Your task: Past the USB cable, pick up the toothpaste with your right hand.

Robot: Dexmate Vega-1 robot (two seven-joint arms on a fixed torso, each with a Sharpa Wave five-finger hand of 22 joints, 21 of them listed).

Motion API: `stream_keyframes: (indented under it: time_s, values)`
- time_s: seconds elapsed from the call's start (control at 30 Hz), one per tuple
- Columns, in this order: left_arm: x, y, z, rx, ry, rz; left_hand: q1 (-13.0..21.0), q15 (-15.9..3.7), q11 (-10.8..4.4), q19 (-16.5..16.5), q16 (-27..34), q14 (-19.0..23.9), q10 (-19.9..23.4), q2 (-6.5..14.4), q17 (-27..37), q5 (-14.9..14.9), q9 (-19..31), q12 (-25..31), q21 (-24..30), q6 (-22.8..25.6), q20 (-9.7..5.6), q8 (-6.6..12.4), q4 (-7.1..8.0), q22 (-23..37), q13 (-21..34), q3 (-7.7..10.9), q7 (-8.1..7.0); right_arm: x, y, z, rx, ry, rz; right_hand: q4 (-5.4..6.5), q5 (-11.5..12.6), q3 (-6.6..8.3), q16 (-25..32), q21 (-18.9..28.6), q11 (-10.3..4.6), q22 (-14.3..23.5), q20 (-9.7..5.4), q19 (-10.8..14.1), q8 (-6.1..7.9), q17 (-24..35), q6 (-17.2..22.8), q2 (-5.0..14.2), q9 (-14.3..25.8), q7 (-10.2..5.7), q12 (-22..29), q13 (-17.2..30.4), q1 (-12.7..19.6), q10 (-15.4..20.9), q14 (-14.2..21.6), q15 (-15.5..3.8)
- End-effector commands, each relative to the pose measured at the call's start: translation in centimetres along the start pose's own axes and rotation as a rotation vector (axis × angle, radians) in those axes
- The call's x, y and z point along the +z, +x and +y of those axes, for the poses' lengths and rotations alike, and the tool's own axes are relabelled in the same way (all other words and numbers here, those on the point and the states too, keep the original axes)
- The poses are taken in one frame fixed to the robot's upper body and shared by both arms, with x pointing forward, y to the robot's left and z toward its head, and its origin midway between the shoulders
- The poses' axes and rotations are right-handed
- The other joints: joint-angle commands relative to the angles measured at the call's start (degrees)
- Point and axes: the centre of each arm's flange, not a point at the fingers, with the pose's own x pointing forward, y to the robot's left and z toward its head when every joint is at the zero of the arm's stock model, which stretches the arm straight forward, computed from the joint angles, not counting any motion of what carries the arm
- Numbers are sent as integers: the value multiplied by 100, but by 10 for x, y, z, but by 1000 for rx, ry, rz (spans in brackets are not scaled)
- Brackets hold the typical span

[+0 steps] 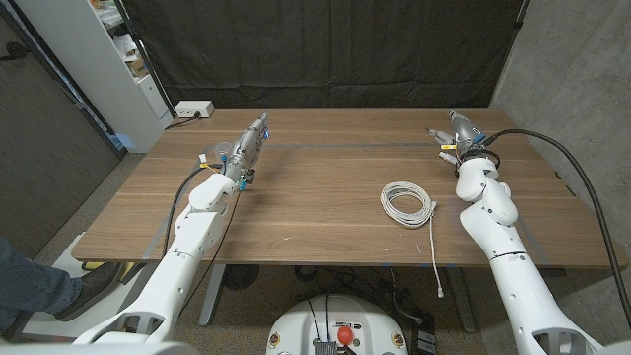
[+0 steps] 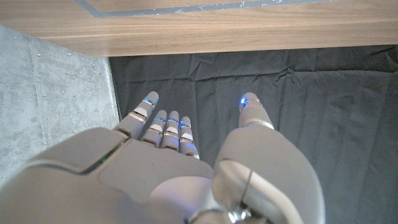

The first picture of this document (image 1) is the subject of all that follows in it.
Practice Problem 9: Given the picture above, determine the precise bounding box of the person's dark shoe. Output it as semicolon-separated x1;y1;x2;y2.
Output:
53;261;124;321

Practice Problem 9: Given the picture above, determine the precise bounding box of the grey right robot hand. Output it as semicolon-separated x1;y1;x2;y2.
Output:
426;108;488;168

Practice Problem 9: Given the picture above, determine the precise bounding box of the person's leg in jeans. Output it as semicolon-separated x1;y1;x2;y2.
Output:
0;234;83;331

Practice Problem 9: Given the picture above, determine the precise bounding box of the cardboard box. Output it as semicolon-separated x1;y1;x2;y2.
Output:
125;51;149;78

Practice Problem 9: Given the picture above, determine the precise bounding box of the black door handle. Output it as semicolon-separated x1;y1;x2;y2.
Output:
0;41;30;61

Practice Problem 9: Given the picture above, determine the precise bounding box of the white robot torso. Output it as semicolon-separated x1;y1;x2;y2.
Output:
265;294;409;355

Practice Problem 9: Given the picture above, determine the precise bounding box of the black power strip cord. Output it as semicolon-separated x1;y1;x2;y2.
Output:
165;111;202;131

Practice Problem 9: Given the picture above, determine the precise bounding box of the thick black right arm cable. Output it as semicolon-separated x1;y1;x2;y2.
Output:
482;127;631;330

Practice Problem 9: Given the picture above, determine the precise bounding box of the grey table leg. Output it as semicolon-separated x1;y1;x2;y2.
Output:
446;265;478;334

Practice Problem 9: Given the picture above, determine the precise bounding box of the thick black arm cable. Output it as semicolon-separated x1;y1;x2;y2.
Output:
162;165;226;257
482;127;631;330

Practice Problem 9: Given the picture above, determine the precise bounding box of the white floor platform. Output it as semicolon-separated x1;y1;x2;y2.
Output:
22;231;149;341

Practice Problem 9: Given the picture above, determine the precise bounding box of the black backdrop curtain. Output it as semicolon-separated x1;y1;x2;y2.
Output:
120;0;531;110

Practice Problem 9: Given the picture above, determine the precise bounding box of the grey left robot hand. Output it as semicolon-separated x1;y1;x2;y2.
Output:
225;111;271;183

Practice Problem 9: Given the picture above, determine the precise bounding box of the black backdrop stand pole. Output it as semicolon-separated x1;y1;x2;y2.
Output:
512;0;532;31
112;0;177;119

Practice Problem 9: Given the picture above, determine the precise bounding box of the black floor power strip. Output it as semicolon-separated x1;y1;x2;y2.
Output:
411;315;438;355

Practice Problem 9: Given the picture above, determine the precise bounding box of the white table leg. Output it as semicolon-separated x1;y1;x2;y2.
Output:
198;263;228;327

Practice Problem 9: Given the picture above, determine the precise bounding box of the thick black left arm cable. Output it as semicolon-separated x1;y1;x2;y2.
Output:
162;165;226;257

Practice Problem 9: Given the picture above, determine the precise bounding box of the black round floor object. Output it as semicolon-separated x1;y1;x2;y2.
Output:
221;264;261;291

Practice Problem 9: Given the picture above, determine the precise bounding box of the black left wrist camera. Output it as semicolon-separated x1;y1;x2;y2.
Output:
236;168;257;192

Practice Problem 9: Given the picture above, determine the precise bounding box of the white power strip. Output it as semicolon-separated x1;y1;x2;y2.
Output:
175;100;216;119

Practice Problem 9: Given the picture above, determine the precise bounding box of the white coiled USB cable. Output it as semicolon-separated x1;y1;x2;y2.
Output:
379;180;445;300

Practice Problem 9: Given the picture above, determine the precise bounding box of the white shelf cabinet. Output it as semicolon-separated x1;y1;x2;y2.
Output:
14;0;174;154

